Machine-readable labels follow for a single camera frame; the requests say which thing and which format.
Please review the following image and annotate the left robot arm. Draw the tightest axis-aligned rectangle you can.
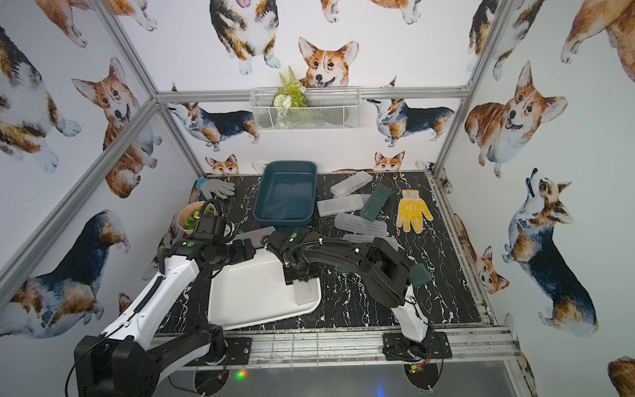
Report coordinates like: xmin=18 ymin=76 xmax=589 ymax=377
xmin=69 ymin=216 xmax=256 ymax=396

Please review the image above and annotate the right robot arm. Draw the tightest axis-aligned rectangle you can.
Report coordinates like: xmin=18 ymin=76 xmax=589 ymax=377
xmin=265 ymin=228 xmax=428 ymax=343

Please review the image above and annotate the white plastic storage box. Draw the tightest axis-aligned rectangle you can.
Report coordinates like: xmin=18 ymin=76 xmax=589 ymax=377
xmin=208 ymin=249 xmax=322 ymax=330

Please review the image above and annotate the teal plastic storage box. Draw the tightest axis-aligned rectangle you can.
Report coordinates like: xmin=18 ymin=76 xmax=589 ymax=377
xmin=253 ymin=160 xmax=318 ymax=228

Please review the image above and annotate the beige pot with green plant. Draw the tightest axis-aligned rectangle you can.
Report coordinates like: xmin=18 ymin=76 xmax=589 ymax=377
xmin=177 ymin=201 xmax=218 ymax=234

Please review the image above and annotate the grey work glove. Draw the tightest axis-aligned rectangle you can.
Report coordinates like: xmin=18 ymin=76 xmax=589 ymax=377
xmin=195 ymin=177 xmax=235 ymax=199

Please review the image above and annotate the dark green case upright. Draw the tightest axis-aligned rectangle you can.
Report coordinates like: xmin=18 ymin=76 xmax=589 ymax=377
xmin=360 ymin=185 xmax=392 ymax=222

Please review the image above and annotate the dark green case near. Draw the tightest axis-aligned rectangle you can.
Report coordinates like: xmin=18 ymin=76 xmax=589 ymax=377
xmin=408 ymin=263 xmax=432 ymax=290

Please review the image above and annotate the yellow work glove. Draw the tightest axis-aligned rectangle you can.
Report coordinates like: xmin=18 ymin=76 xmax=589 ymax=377
xmin=396 ymin=190 xmax=433 ymax=234

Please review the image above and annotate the artificial fern plant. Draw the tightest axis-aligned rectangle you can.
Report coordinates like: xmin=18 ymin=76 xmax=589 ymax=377
xmin=273 ymin=67 xmax=308 ymax=129

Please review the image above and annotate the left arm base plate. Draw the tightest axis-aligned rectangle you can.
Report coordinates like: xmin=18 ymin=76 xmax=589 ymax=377
xmin=219 ymin=337 xmax=253 ymax=367

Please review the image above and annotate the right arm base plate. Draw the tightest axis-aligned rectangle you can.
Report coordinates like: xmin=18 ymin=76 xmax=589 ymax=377
xmin=382 ymin=331 xmax=453 ymax=363

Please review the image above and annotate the white wire wall basket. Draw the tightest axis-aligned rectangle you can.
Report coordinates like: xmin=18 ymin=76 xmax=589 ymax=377
xmin=250 ymin=88 xmax=361 ymax=132

